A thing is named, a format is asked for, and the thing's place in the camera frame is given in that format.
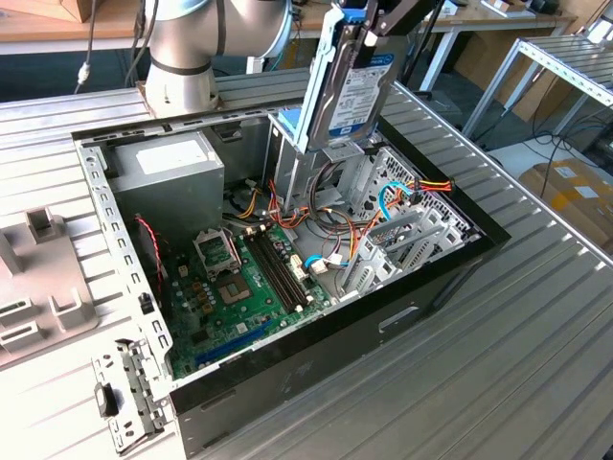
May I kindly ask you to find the brown cardboard sheet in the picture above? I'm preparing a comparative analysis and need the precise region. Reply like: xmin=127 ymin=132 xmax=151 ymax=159
xmin=454 ymin=28 xmax=576 ymax=121

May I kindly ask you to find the black case fan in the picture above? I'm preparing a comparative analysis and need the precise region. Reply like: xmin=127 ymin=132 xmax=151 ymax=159
xmin=132 ymin=213 xmax=171 ymax=308

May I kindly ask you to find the orange black wire bundle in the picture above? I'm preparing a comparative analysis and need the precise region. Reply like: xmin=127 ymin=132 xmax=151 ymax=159
xmin=265 ymin=179 xmax=365 ymax=269

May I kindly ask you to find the metal socket cover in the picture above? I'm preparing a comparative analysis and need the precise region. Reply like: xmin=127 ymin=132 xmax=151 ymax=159
xmin=193 ymin=228 xmax=241 ymax=282

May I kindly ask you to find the blue expansion slot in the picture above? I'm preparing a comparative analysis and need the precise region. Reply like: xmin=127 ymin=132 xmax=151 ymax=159
xmin=193 ymin=318 xmax=278 ymax=368

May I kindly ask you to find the green motherboard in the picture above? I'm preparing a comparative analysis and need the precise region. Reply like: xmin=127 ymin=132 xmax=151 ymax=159
xmin=162 ymin=222 xmax=336 ymax=382

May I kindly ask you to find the metal card retention bracket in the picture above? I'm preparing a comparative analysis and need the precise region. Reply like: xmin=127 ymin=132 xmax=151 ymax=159
xmin=90 ymin=337 xmax=174 ymax=456

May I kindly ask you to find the metal disk bay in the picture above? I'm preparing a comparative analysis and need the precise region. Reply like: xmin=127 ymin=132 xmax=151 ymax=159
xmin=334 ymin=205 xmax=480 ymax=303

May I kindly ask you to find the cable with silver connector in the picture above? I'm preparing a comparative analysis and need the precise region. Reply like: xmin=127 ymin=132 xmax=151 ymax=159
xmin=72 ymin=0 xmax=100 ymax=96

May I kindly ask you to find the short blue data wire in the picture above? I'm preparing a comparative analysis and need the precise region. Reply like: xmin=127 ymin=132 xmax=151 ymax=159
xmin=305 ymin=256 xmax=346 ymax=275

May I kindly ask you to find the wooden desk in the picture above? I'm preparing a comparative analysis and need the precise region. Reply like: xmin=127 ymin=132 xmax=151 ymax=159
xmin=0 ymin=0 xmax=579 ymax=92

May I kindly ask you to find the cardboard box with label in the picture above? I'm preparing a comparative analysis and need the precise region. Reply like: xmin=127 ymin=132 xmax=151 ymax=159
xmin=519 ymin=160 xmax=613 ymax=241

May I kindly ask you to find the cardboard box on desk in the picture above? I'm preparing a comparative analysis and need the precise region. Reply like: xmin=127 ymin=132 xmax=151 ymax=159
xmin=28 ymin=0 xmax=97 ymax=24

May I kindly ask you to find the hard disk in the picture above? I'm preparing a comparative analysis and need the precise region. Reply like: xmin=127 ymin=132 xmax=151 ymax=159
xmin=297 ymin=0 xmax=401 ymax=155

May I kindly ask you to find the grey power supply unit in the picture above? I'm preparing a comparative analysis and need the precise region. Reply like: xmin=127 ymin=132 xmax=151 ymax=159
xmin=110 ymin=129 xmax=226 ymax=241

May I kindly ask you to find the red yellow power wire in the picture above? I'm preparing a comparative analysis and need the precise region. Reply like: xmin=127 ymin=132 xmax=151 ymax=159
xmin=385 ymin=175 xmax=455 ymax=212

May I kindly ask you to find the black open PC case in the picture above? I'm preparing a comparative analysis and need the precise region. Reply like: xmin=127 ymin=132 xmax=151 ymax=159
xmin=70 ymin=89 xmax=512 ymax=460

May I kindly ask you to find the grey parts rack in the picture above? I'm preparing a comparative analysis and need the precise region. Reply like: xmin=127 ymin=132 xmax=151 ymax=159
xmin=0 ymin=205 xmax=102 ymax=370

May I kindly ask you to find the metal drive cage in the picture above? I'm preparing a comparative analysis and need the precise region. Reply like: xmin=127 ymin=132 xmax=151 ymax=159
xmin=261 ymin=112 xmax=382 ymax=219

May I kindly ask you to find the black RAM slot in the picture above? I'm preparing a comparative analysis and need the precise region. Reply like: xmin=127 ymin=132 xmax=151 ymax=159
xmin=258 ymin=224 xmax=310 ymax=311
xmin=246 ymin=228 xmax=301 ymax=315

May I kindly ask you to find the CPU socket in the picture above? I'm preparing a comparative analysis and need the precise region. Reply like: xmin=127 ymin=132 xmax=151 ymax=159
xmin=213 ymin=273 xmax=254 ymax=309

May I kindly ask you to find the black tripod stand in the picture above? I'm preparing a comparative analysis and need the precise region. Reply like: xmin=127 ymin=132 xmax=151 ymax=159
xmin=401 ymin=18 xmax=454 ymax=100

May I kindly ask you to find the yellow black wire bundle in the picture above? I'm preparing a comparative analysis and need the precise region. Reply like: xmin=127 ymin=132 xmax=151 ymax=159
xmin=233 ymin=183 xmax=265 ymax=220

